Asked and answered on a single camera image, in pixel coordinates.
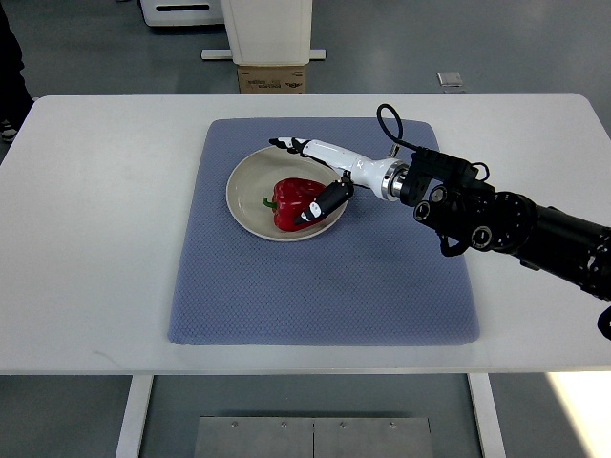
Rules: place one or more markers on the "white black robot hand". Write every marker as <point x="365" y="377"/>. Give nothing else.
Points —
<point x="354" y="169"/>

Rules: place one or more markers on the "red bell pepper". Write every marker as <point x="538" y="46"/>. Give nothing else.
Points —
<point x="290" y="198"/>

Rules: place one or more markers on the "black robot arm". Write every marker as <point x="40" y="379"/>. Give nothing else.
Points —
<point x="465" y="212"/>

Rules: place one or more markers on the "grey floor plate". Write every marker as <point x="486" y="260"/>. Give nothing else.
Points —
<point x="450" y="80"/>

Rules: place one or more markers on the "cream round plate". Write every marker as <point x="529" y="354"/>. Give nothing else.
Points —
<point x="254" y="178"/>

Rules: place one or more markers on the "blue textured mat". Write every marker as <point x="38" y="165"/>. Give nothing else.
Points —
<point x="373" y="277"/>

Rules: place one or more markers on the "brown cardboard box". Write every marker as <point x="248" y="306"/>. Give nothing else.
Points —
<point x="272" y="79"/>

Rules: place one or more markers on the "right white table leg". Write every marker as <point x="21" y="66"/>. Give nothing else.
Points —
<point x="488" y="427"/>

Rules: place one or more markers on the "white table leg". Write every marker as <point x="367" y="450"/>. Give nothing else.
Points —
<point x="134" y="417"/>
<point x="488" y="427"/>

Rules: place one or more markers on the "white machine with slot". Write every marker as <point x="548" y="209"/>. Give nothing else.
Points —
<point x="158" y="13"/>

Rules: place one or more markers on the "left white table leg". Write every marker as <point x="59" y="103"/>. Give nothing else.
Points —
<point x="134" y="417"/>

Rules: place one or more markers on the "person in black trousers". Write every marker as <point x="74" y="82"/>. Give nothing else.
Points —
<point x="16" y="101"/>

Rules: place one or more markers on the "black white sneaker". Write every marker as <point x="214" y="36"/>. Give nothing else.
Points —
<point x="8" y="132"/>

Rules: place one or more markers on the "white pedestal column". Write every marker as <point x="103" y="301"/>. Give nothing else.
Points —
<point x="267" y="33"/>

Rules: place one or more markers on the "metal base plate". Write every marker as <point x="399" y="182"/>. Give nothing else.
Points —
<point x="313" y="437"/>

